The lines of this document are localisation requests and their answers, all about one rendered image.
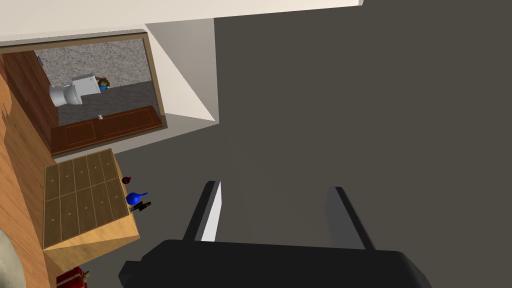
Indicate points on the dark brown wooden door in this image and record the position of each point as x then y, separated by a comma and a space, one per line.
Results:
106, 128

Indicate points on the white toilet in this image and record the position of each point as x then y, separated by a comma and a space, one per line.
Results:
76, 90

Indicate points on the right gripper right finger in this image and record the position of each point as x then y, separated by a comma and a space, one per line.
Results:
344, 220

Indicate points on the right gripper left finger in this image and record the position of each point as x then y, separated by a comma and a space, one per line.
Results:
210, 216

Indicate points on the red box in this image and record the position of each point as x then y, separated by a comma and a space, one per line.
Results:
72, 278

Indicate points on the wooden chest of drawers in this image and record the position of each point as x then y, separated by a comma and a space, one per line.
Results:
86, 198

